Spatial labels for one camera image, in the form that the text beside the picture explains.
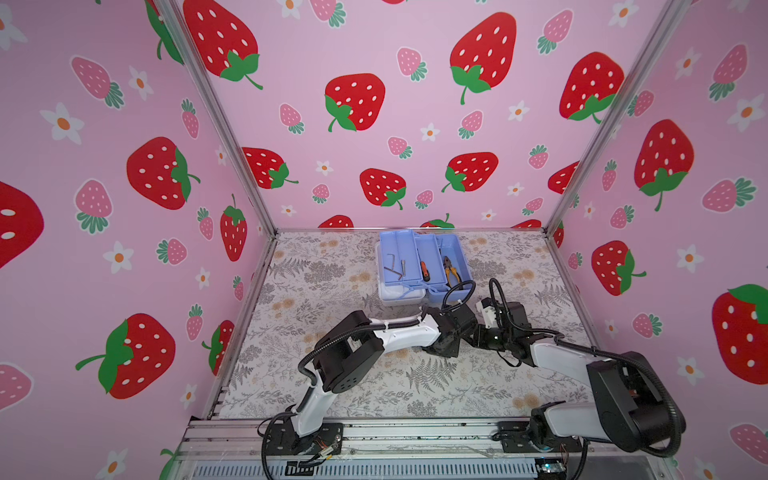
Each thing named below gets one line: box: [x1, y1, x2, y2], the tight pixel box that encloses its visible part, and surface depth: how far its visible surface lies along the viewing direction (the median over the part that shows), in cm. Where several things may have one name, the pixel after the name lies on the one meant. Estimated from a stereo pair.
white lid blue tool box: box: [376, 229, 472, 306], surface depth 100 cm
